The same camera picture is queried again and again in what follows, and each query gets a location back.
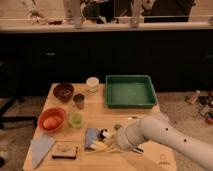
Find light green cup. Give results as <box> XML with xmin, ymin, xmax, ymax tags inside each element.
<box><xmin>68</xmin><ymin>113</ymin><xmax>83</xmax><ymax>129</ymax></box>

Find metal fork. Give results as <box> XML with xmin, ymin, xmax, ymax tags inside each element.
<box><xmin>127</xmin><ymin>116</ymin><xmax>144</xmax><ymax>120</ymax></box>

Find orange fruit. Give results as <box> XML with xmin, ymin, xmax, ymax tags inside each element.
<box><xmin>43</xmin><ymin>116</ymin><xmax>61</xmax><ymax>130</ymax></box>

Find black office chair base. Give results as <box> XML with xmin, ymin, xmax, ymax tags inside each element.
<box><xmin>0</xmin><ymin>95</ymin><xmax>38</xmax><ymax>130</ymax></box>

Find white cup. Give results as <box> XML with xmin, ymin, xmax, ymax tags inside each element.
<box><xmin>86</xmin><ymin>77</ymin><xmax>99</xmax><ymax>92</ymax></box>

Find blue sponge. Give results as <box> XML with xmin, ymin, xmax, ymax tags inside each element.
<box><xmin>85</xmin><ymin>128</ymin><xmax>99</xmax><ymax>149</ymax></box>

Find green chili pepper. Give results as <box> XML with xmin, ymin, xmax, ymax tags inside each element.
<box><xmin>114</xmin><ymin>124</ymin><xmax>122</xmax><ymax>130</ymax></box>

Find dark brown bowl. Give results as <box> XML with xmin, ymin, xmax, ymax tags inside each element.
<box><xmin>53</xmin><ymin>83</ymin><xmax>74</xmax><ymax>103</ymax></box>

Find green plastic tray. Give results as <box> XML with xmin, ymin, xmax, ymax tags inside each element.
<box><xmin>105</xmin><ymin>75</ymin><xmax>157</xmax><ymax>109</ymax></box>

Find tan black box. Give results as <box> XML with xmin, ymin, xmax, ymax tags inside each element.
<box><xmin>51</xmin><ymin>143</ymin><xmax>78</xmax><ymax>159</ymax></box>

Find orange bowl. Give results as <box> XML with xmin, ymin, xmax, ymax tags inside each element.
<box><xmin>37</xmin><ymin>108</ymin><xmax>66</xmax><ymax>133</ymax></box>

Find yellow banana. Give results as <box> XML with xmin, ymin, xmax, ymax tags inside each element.
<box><xmin>90</xmin><ymin>141</ymin><xmax>107</xmax><ymax>153</ymax></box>

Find small metal cup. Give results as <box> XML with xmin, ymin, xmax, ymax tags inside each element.
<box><xmin>73</xmin><ymin>94</ymin><xmax>85</xmax><ymax>109</ymax></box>

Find grey folded cloth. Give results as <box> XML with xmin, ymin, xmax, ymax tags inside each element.
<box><xmin>31</xmin><ymin>135</ymin><xmax>55</xmax><ymax>168</ymax></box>

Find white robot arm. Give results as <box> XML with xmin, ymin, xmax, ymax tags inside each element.
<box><xmin>107</xmin><ymin>112</ymin><xmax>213</xmax><ymax>171</ymax></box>

